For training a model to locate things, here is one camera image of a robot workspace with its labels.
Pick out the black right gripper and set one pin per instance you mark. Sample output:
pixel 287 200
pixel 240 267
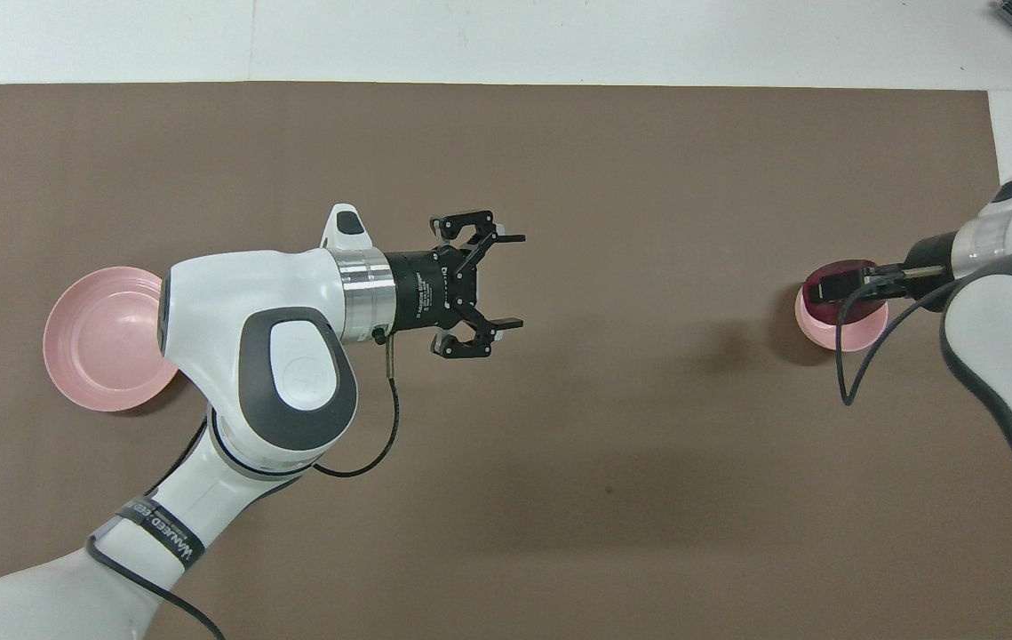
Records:
pixel 934 253

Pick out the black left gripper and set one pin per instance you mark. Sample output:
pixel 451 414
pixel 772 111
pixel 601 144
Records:
pixel 426 289

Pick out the dark red apple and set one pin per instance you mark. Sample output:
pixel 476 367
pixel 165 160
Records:
pixel 821 311

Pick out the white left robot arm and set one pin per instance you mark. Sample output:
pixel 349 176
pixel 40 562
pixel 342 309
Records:
pixel 230 302

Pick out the pink bowl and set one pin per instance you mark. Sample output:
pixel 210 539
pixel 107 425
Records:
pixel 861 340

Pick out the pink plate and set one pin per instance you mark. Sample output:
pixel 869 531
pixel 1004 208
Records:
pixel 97 347

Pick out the brown table mat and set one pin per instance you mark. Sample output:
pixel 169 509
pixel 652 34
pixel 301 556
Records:
pixel 612 444

